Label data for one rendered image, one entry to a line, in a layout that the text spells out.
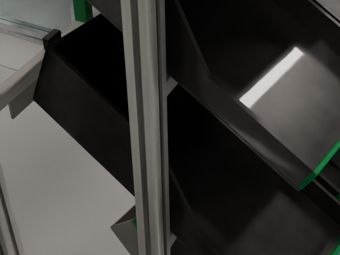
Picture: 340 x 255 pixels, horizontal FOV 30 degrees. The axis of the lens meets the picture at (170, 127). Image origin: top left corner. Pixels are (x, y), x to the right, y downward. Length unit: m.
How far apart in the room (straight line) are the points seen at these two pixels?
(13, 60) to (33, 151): 0.31
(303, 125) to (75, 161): 0.76
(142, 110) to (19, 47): 1.07
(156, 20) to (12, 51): 1.09
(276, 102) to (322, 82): 0.05
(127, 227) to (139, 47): 0.23
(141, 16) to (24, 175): 0.80
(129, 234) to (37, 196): 0.53
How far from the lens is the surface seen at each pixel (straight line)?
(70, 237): 1.03
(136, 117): 0.42
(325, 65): 0.49
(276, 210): 0.58
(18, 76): 0.58
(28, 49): 1.46
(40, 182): 1.13
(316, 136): 0.44
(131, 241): 0.59
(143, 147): 0.44
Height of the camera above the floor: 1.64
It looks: 40 degrees down
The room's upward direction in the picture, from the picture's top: 1 degrees counter-clockwise
